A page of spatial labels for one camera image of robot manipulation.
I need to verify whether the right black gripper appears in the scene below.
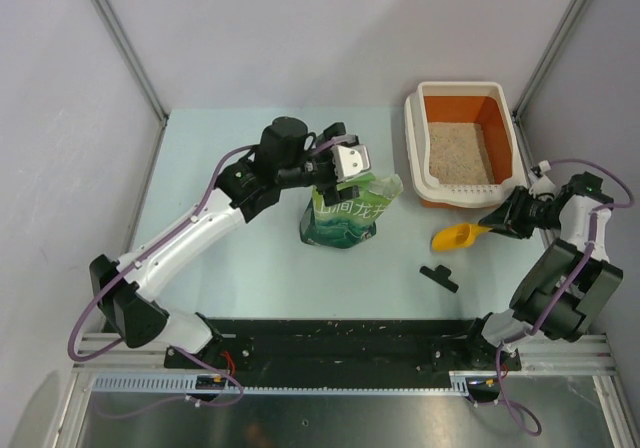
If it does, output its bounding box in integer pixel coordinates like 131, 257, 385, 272
479, 185, 563, 239

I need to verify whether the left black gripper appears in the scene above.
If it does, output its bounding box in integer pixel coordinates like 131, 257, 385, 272
277, 123, 360, 205

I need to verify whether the orange plastic scoop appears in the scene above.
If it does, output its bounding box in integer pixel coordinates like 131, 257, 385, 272
431, 223, 491, 252

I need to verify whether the green litter bag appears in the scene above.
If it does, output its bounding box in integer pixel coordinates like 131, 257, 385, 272
299, 173, 404, 249

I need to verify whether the black bag clip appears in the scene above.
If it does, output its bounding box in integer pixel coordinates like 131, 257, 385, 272
419, 265, 459, 294

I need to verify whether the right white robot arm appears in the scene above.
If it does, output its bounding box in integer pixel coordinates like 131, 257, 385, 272
461, 169, 623, 369

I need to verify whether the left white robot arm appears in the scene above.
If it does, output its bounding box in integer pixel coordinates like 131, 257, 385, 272
89, 117, 371, 368

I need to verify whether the white orange litter box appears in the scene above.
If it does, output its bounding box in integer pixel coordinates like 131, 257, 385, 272
404, 81, 527, 209

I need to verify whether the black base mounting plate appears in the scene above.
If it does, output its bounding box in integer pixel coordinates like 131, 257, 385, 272
195, 318, 496, 373

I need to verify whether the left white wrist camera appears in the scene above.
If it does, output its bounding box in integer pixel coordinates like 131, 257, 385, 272
330, 135, 371, 182

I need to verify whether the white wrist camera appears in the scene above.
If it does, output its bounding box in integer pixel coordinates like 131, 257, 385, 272
528, 160, 556, 199
330, 135, 371, 182

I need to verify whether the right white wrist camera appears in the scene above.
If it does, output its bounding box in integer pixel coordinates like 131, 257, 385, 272
528, 160, 556, 199

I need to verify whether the right aluminium frame post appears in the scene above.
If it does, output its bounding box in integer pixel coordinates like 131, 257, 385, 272
513, 0, 606, 114

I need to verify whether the aluminium frame post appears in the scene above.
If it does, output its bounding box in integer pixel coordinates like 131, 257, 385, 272
73, 0, 169, 122
513, 0, 606, 114

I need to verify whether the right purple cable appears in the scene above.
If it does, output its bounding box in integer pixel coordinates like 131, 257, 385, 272
494, 157, 632, 437

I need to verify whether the purple cable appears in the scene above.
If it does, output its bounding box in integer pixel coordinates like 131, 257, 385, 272
67, 137, 351, 419
494, 157, 632, 437

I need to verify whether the left aluminium frame post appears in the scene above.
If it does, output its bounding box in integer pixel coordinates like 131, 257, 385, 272
73, 0, 169, 122

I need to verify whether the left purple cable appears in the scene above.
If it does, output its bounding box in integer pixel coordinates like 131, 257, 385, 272
67, 137, 351, 419

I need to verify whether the aluminium extrusion rail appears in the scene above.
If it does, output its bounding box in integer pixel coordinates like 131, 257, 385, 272
73, 333, 618, 377

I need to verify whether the grey slotted cable duct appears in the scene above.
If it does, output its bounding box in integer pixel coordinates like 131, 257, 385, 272
91, 372, 498, 396

